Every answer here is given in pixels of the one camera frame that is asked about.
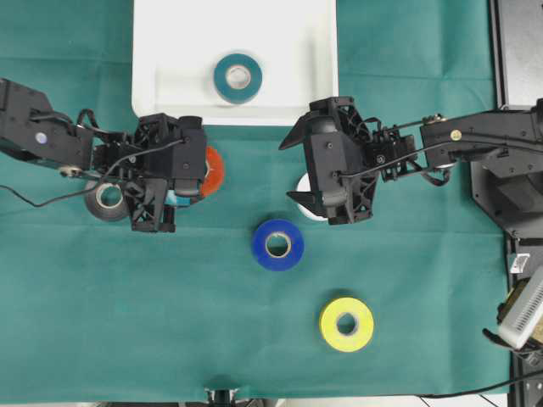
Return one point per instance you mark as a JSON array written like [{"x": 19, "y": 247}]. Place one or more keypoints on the black tripod head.
[{"x": 229, "y": 398}]

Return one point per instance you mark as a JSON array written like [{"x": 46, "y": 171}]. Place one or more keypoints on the white plastic case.
[{"x": 177, "y": 44}]

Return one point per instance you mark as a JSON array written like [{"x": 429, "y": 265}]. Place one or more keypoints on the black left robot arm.
[{"x": 34, "y": 133}]

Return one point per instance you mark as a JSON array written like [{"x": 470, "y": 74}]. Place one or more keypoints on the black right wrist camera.
[{"x": 330, "y": 154}]

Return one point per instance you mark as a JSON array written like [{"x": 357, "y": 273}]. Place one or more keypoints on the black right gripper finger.
[
  {"x": 311, "y": 201},
  {"x": 296, "y": 135}
]

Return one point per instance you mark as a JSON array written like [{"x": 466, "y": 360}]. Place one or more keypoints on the red tape roll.
[{"x": 218, "y": 171}]

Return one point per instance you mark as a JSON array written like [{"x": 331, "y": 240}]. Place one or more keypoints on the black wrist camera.
[
  {"x": 181, "y": 161},
  {"x": 330, "y": 154}
]

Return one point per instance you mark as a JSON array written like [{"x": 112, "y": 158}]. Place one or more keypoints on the white power adapter box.
[{"x": 520, "y": 321}]

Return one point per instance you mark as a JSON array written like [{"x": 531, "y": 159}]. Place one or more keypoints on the green tape roll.
[{"x": 237, "y": 78}]

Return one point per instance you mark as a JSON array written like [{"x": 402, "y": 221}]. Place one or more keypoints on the white tape roll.
[{"x": 303, "y": 185}]

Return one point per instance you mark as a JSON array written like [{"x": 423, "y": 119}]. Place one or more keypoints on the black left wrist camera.
[{"x": 181, "y": 161}]

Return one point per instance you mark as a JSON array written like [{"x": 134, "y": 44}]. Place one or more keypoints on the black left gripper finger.
[
  {"x": 179, "y": 201},
  {"x": 206, "y": 183}
]

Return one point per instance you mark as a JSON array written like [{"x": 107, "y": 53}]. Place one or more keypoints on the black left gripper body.
[{"x": 120, "y": 160}]

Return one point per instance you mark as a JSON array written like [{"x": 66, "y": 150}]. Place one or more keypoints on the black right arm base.
[{"x": 513, "y": 203}]

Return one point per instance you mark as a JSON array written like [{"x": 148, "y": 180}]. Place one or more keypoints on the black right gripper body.
[{"x": 382, "y": 153}]

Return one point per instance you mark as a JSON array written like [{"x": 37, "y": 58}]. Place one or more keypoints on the blue tape roll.
[{"x": 278, "y": 245}]

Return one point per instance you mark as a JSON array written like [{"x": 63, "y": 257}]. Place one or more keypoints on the green table cloth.
[{"x": 92, "y": 310}]

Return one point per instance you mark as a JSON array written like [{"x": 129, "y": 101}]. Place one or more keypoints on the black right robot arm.
[{"x": 506, "y": 142}]

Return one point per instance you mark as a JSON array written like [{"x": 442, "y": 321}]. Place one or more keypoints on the black tape roll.
[{"x": 105, "y": 201}]

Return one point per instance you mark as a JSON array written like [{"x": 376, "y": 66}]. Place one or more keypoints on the yellow tape roll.
[{"x": 346, "y": 324}]

